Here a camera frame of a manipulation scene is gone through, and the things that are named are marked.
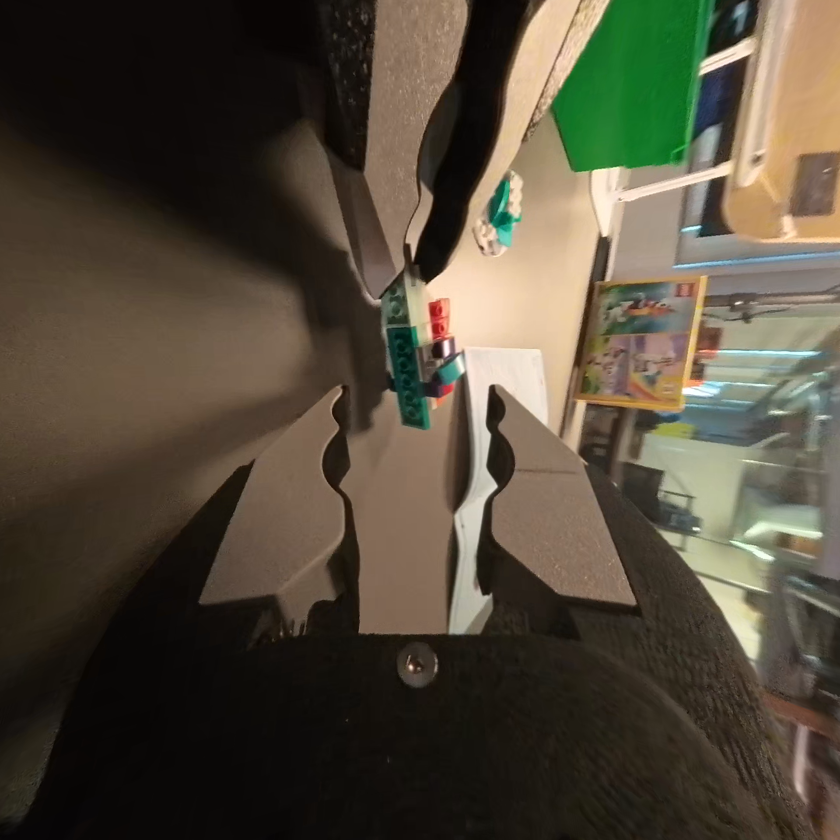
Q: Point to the green plastic bin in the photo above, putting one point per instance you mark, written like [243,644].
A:
[630,85]

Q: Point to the yellow lego box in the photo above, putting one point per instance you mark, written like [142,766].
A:
[640,341]

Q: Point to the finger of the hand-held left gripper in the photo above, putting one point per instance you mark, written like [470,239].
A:
[558,39]
[407,79]

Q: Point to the multicolour lego assembly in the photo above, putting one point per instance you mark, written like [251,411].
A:
[413,354]

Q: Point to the beige ribbed housing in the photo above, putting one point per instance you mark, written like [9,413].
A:
[774,98]

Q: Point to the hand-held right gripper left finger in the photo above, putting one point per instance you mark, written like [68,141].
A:
[282,525]

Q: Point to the open instruction booklet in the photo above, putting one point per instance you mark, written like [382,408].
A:
[505,374]

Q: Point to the round white lego base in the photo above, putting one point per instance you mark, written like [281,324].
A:
[499,216]

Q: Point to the teal lego piece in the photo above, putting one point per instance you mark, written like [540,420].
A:
[451,371]

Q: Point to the studio light on stand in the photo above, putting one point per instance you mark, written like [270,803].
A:
[774,303]

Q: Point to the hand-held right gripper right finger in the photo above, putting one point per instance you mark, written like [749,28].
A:
[564,538]

